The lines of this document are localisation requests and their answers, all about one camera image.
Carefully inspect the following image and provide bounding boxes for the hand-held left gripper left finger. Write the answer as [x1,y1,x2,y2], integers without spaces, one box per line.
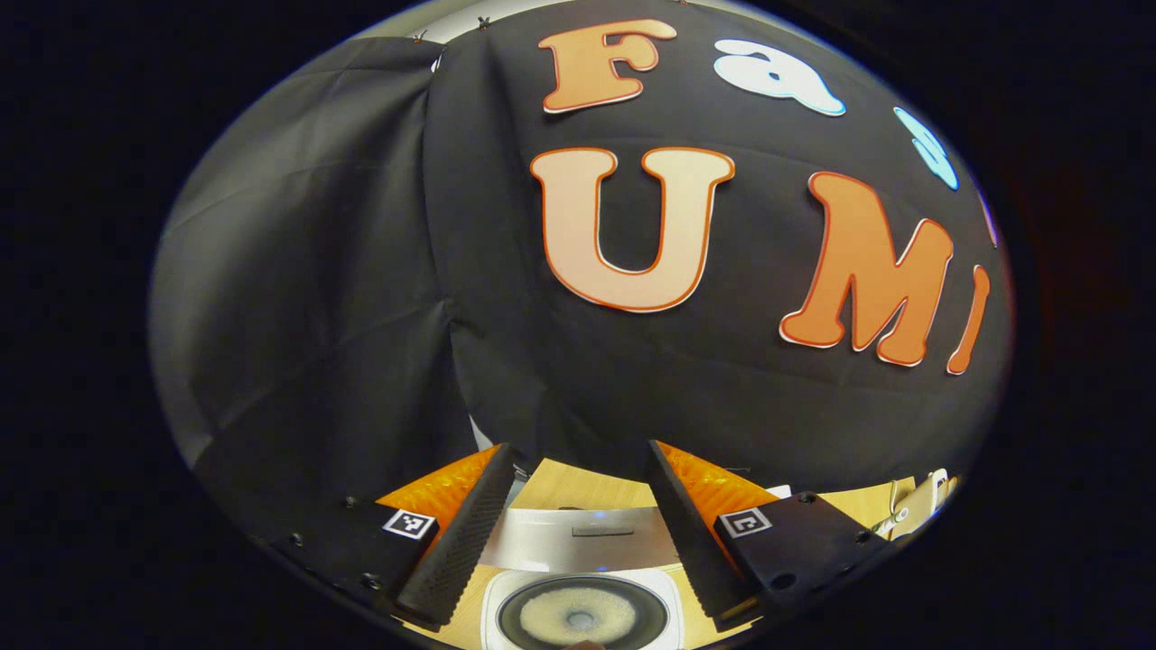
[271,441,517,630]

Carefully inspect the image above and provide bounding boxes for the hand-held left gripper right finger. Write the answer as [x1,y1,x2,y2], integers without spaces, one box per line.
[647,439,904,632]

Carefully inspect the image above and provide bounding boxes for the white rice grains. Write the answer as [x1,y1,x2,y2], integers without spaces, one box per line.
[519,587,638,638]

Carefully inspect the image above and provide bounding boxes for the white rice cooker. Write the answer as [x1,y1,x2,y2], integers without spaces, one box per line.
[477,506,689,650]

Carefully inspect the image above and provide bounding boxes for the white toaster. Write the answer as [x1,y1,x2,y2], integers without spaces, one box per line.
[894,468,954,535]

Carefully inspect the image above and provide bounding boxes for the black backdrop cloth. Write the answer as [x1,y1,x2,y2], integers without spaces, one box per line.
[149,0,1012,543]

